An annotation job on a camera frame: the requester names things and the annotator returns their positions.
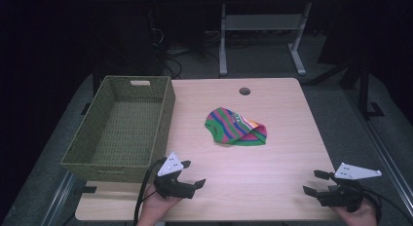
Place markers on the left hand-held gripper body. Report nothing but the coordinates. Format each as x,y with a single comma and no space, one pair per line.
170,166

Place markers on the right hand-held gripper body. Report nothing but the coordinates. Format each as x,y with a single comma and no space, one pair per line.
344,195

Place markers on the colourful striped garment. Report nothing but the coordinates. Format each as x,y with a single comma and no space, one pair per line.
234,128

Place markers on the green woven basket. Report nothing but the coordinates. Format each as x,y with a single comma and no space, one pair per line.
123,128

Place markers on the person's right hand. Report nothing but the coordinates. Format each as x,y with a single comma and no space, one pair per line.
362,216

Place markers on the person's left hand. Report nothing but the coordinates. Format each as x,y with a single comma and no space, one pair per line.
156,208

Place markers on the black metal stand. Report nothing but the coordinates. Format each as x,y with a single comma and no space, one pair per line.
365,89

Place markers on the metal floor rail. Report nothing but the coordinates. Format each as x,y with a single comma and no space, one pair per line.
383,148
58,200

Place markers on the grey metal desk frame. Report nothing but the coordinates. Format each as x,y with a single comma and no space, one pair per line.
259,22

